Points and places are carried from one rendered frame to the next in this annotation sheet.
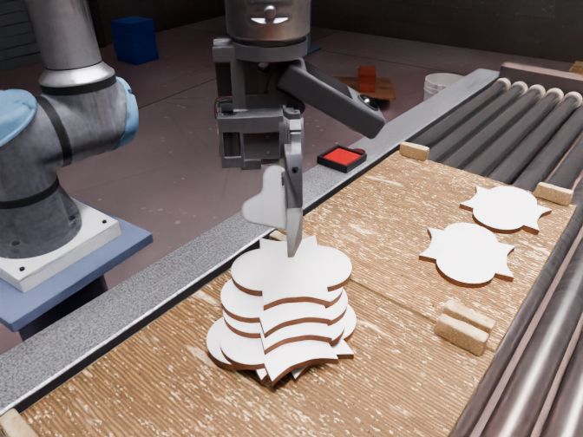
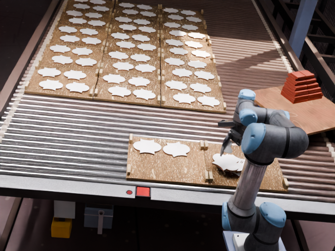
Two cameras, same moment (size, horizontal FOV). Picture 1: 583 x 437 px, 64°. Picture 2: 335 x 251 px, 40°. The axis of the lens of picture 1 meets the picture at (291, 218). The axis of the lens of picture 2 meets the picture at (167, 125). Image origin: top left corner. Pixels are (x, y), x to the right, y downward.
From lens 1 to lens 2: 251 cm
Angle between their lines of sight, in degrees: 101
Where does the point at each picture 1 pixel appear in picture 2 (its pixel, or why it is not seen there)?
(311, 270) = (223, 158)
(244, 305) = (240, 165)
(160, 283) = not seen: hidden behind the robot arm
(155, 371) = not seen: hidden behind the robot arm
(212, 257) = (223, 196)
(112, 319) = (257, 200)
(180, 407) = not seen: hidden behind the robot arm
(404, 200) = (161, 166)
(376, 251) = (191, 164)
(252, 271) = (234, 166)
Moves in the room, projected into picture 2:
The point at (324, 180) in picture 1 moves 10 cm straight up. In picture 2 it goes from (161, 192) to (163, 176)
